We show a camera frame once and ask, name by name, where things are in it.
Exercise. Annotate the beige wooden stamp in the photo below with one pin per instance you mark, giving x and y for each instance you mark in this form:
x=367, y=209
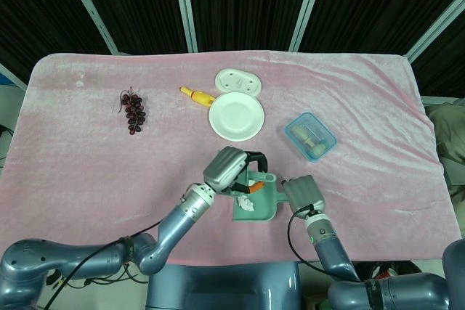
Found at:
x=302, y=131
x=316, y=148

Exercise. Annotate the green hand broom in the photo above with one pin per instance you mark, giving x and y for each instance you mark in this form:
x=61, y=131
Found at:
x=263, y=178

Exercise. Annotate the blue clear plastic container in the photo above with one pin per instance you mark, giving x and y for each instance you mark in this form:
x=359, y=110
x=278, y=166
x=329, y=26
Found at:
x=310, y=136

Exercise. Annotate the yellow toy banana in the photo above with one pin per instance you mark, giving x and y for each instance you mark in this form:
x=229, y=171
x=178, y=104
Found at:
x=198, y=96

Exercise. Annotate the grey partition frame post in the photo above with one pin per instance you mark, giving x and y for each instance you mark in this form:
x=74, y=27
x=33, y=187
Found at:
x=436, y=23
x=185, y=5
x=92, y=8
x=12, y=76
x=309, y=1

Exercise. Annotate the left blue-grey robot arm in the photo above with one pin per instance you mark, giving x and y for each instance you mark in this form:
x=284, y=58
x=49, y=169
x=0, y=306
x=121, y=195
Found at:
x=109, y=255

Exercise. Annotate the pink velvet tablecloth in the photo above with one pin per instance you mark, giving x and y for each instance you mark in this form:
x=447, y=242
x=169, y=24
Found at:
x=91, y=165

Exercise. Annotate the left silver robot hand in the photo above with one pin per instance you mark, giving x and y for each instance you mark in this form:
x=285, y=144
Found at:
x=225, y=170

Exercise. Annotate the green dustpan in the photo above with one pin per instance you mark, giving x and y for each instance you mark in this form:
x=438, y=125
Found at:
x=263, y=208

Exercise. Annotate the white paper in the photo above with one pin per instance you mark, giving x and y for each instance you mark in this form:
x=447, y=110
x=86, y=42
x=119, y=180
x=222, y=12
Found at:
x=246, y=203

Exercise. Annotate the red printed cup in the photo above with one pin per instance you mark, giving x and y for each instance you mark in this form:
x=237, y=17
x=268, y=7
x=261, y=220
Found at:
x=383, y=272

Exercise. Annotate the white oval lid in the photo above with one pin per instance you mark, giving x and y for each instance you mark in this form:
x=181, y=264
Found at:
x=238, y=82

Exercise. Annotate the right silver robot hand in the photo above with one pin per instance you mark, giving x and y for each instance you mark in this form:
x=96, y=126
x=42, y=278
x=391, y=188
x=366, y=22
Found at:
x=303, y=194

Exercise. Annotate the white round plate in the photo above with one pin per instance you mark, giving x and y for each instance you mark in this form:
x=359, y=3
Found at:
x=236, y=116

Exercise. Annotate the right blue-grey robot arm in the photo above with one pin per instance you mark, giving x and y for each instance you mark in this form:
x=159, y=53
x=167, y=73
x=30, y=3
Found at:
x=363, y=284

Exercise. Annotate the blue-grey robot torso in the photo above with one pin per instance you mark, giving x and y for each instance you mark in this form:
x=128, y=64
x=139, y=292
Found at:
x=221, y=288

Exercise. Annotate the dark red grape bunch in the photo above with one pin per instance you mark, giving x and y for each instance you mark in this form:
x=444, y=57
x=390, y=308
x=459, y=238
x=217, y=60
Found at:
x=133, y=111

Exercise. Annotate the beige fabric bundle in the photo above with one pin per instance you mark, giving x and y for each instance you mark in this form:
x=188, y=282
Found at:
x=448, y=135

